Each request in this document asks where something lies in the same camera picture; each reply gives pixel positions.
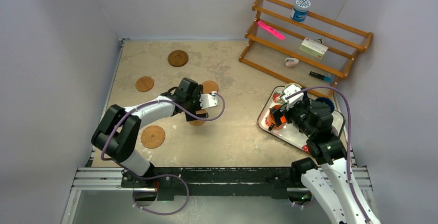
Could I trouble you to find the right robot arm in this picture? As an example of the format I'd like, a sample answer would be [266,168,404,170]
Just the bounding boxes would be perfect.
[269,83,380,223]

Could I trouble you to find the blue white jar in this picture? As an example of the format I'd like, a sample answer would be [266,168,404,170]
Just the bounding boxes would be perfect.
[290,0,311,22]

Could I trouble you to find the black blue marker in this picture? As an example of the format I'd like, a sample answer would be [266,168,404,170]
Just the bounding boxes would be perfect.
[309,71,332,83]

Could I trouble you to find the green white box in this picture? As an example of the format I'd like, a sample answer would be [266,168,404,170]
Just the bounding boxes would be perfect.
[299,37,329,59]

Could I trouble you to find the woven rattan coaster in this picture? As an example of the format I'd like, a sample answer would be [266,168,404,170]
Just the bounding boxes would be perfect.
[189,110,208,126]
[140,125,166,149]

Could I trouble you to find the dark brown wooden coaster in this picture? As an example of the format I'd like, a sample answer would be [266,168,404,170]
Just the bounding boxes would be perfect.
[167,50,189,67]

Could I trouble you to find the strawberry print tray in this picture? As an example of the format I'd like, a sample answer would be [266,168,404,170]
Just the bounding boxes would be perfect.
[257,86,346,154]

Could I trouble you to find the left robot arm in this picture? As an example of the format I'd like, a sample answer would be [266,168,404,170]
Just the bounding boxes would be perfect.
[91,77,225,187]

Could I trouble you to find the black aluminium mounting rail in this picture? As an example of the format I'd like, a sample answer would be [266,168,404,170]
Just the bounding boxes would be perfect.
[62,166,378,223]

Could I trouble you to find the wooden tiered shelf rack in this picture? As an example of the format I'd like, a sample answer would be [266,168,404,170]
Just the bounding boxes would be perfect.
[239,0,373,87]

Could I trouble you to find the orange mug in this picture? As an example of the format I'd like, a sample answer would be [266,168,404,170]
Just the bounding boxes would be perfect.
[265,105,287,131]

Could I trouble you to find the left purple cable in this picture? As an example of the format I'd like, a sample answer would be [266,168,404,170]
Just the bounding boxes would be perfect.
[100,92,226,216]

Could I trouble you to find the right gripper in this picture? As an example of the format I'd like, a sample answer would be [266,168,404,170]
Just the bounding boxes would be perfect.
[269,98,316,137]

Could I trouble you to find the light green mug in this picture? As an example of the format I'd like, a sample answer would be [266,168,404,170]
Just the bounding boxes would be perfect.
[274,83,304,105]

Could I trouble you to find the pink highlighter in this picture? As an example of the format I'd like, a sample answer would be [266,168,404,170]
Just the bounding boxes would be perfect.
[257,20,285,41]

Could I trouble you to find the dark grey mug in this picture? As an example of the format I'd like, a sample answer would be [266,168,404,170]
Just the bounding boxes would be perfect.
[315,97,335,113]

